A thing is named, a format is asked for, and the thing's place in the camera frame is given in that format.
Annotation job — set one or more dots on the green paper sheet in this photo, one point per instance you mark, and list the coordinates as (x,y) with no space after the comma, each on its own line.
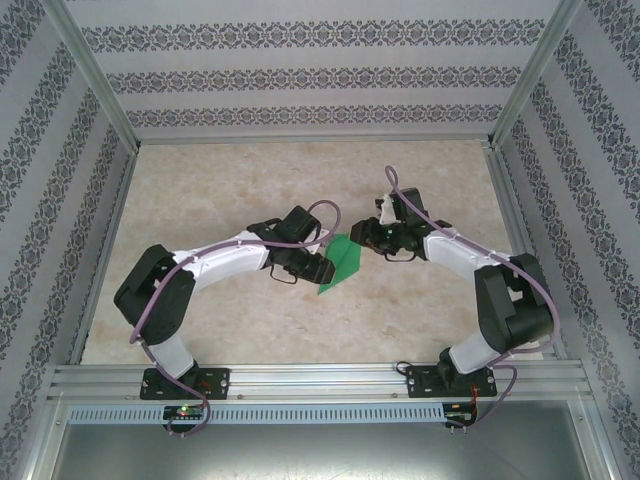
(345,260)

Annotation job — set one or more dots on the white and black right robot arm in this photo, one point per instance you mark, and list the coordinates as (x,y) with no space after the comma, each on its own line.
(460,250)

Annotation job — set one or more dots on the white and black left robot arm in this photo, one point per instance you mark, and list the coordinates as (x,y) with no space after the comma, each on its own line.
(225,257)

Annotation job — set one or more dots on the small circuit board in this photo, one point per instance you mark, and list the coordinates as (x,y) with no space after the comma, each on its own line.
(460,415)

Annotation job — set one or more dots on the circuit board with green light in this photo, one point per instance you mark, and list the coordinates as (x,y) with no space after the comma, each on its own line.
(185,412)

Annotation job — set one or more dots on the aluminium mounting rail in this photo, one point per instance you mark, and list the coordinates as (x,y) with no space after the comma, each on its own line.
(320,380)

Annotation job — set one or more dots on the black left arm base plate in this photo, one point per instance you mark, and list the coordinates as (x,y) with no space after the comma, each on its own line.
(215,380)

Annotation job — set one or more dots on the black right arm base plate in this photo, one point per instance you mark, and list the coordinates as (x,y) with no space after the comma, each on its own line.
(425,385)

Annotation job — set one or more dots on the aluminium frame post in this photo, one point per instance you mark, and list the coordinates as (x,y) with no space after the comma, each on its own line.
(528,75)
(104,85)

